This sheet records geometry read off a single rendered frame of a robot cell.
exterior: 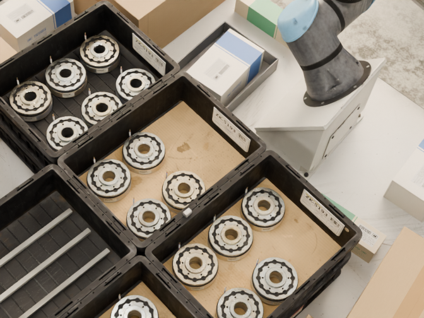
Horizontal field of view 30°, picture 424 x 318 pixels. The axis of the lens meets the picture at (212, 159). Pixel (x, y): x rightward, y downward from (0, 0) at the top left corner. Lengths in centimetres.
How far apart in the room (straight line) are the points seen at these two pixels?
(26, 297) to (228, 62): 83
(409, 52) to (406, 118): 111
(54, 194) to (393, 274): 80
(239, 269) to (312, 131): 38
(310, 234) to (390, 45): 161
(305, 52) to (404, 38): 149
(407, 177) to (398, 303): 38
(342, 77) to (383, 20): 149
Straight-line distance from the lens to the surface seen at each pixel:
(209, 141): 197
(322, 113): 193
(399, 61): 332
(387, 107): 228
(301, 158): 204
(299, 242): 187
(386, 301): 182
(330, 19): 195
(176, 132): 198
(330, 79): 197
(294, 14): 193
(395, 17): 347
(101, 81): 207
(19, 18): 227
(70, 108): 202
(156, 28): 220
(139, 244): 172
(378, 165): 217
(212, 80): 212
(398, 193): 208
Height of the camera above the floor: 250
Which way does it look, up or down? 59 degrees down
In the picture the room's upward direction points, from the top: 8 degrees clockwise
